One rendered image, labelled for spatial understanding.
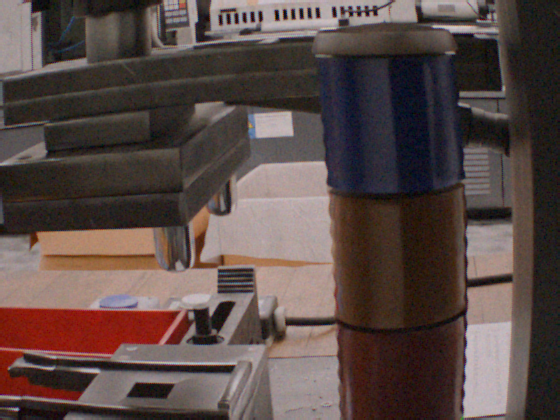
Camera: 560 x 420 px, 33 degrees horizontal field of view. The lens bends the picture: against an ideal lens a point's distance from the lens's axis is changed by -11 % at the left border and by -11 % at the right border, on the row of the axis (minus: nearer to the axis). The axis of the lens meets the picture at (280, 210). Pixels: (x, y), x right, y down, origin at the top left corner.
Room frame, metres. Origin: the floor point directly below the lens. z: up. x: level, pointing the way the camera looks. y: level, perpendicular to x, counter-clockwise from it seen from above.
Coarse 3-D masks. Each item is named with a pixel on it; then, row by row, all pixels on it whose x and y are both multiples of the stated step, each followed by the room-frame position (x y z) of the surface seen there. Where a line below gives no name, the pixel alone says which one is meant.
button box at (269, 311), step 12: (480, 276) 0.97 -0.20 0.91; (492, 276) 0.97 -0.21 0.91; (504, 276) 0.97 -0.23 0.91; (168, 300) 0.92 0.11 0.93; (180, 300) 0.92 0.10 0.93; (264, 300) 0.90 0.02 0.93; (276, 300) 0.91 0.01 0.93; (192, 312) 0.88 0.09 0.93; (264, 312) 0.86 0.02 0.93; (276, 312) 0.88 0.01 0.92; (264, 324) 0.85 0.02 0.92; (276, 324) 0.87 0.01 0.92; (288, 324) 0.88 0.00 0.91; (300, 324) 0.88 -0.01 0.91; (312, 324) 0.88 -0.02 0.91; (324, 324) 0.88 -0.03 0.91; (264, 336) 0.85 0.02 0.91
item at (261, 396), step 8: (264, 368) 0.61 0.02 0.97; (264, 376) 0.60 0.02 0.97; (264, 384) 0.60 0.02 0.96; (256, 392) 0.57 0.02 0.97; (264, 392) 0.60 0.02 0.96; (256, 400) 0.57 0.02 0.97; (264, 400) 0.60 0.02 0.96; (248, 408) 0.54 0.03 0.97; (256, 408) 0.57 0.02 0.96; (264, 408) 0.59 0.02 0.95; (272, 408) 0.62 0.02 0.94; (248, 416) 0.54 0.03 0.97; (256, 416) 0.56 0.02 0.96; (264, 416) 0.59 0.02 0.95; (272, 416) 0.62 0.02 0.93
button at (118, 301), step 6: (120, 294) 0.92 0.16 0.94; (102, 300) 0.91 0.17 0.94; (108, 300) 0.90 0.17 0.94; (114, 300) 0.90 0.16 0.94; (120, 300) 0.90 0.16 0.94; (126, 300) 0.90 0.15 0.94; (132, 300) 0.90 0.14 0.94; (102, 306) 0.90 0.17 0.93; (108, 306) 0.89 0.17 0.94; (114, 306) 0.89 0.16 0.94; (120, 306) 0.89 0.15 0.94; (126, 306) 0.89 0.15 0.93; (132, 306) 0.90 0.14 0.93
